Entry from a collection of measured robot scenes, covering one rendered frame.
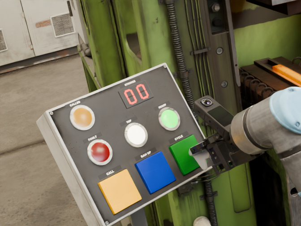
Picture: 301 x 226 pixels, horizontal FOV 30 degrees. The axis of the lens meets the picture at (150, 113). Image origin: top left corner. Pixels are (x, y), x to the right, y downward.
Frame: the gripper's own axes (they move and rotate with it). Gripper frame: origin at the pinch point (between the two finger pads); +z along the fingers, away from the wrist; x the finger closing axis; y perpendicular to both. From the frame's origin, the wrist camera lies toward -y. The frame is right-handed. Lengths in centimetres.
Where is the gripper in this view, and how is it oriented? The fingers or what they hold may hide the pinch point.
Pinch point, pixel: (192, 149)
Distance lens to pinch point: 130.1
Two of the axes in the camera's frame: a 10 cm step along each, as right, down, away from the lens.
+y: 4.6, 8.8, -0.8
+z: -4.4, 3.0, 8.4
